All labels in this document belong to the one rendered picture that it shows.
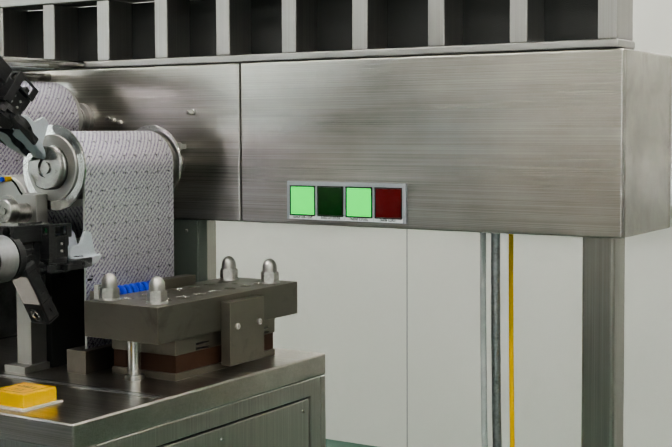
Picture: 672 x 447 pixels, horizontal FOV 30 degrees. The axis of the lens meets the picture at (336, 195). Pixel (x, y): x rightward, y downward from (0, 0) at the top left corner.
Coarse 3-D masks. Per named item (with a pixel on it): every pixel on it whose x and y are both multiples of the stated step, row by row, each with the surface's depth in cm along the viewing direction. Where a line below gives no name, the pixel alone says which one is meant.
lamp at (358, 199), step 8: (352, 192) 222; (360, 192) 222; (368, 192) 221; (352, 200) 222; (360, 200) 222; (368, 200) 221; (352, 208) 223; (360, 208) 222; (368, 208) 221; (360, 216) 222; (368, 216) 221
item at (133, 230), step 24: (96, 192) 217; (120, 192) 222; (144, 192) 227; (168, 192) 233; (96, 216) 217; (120, 216) 222; (144, 216) 227; (168, 216) 233; (96, 240) 217; (120, 240) 222; (144, 240) 228; (168, 240) 233; (96, 264) 217; (120, 264) 222; (144, 264) 228; (168, 264) 234
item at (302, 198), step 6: (294, 192) 229; (300, 192) 228; (306, 192) 228; (312, 192) 227; (294, 198) 229; (300, 198) 228; (306, 198) 228; (312, 198) 227; (294, 204) 229; (300, 204) 228; (306, 204) 228; (312, 204) 227; (294, 210) 229; (300, 210) 229; (306, 210) 228; (312, 210) 227
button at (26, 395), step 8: (16, 384) 193; (24, 384) 193; (32, 384) 193; (40, 384) 193; (0, 392) 188; (8, 392) 187; (16, 392) 187; (24, 392) 187; (32, 392) 187; (40, 392) 189; (48, 392) 190; (0, 400) 188; (8, 400) 187; (16, 400) 186; (24, 400) 186; (32, 400) 187; (40, 400) 189; (48, 400) 190
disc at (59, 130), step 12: (48, 132) 217; (60, 132) 215; (72, 144) 214; (84, 156) 213; (24, 168) 220; (84, 168) 213; (84, 180) 213; (36, 192) 219; (72, 192) 214; (48, 204) 218; (60, 204) 216
